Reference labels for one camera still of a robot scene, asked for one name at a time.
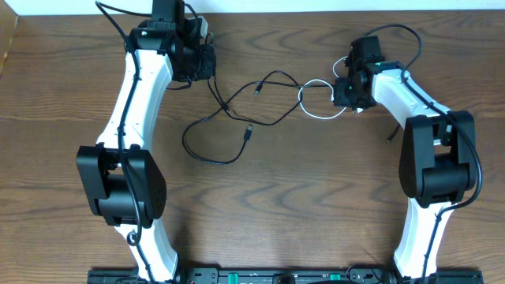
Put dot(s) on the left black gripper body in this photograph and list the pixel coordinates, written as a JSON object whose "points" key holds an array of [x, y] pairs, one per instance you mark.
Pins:
{"points": [[207, 65]]}

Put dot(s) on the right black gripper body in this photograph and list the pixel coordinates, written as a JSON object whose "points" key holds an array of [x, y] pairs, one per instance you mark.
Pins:
{"points": [[347, 95]]}

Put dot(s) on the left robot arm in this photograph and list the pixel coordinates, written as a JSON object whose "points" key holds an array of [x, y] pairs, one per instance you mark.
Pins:
{"points": [[121, 180]]}

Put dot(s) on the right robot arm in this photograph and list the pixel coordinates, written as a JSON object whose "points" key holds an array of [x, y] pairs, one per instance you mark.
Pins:
{"points": [[437, 163]]}

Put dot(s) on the wooden panel at left edge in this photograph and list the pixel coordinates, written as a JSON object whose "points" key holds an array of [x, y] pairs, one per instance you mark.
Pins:
{"points": [[8, 26]]}

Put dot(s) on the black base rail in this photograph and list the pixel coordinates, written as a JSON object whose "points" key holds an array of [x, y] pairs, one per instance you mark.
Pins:
{"points": [[359, 274]]}

